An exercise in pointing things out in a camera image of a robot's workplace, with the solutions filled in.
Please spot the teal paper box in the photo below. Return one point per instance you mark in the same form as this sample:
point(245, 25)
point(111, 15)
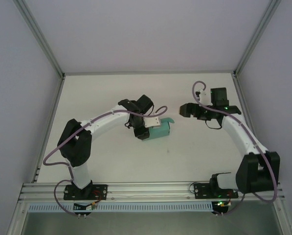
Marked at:
point(163, 131)

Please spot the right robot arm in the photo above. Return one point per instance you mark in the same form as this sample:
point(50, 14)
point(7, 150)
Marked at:
point(253, 176)

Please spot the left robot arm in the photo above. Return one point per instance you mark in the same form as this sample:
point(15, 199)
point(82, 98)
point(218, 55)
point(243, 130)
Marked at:
point(74, 144)

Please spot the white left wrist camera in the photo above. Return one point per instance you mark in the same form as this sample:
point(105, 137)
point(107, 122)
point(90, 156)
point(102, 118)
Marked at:
point(152, 122)

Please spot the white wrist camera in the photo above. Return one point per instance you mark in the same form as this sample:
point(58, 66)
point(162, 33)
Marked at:
point(152, 122)
point(202, 93)

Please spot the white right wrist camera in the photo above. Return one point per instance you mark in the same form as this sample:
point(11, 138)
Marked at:
point(202, 93)

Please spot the long aluminium table edge rail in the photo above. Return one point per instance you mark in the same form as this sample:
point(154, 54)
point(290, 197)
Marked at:
point(148, 72)

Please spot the aluminium rail beam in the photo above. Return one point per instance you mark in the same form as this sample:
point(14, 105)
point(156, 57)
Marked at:
point(148, 189)

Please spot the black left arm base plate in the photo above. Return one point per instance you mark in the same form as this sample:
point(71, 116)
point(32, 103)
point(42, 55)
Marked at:
point(100, 188)

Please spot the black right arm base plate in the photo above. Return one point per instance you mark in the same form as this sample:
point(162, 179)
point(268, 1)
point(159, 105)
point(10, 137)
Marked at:
point(202, 191)

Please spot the aluminium frame post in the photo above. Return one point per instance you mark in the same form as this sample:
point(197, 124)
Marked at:
point(38, 36)
point(258, 36)

